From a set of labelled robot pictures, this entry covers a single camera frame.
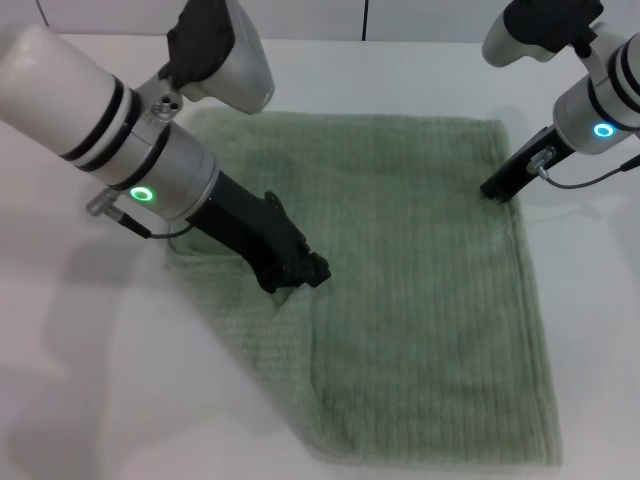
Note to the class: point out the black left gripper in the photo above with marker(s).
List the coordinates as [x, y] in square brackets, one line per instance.
[255, 235]

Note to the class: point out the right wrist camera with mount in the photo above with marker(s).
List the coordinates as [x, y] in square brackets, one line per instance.
[512, 42]

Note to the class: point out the green ribbed towel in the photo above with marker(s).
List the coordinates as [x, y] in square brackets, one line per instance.
[410, 310]

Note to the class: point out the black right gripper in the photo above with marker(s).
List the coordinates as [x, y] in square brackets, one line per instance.
[529, 159]

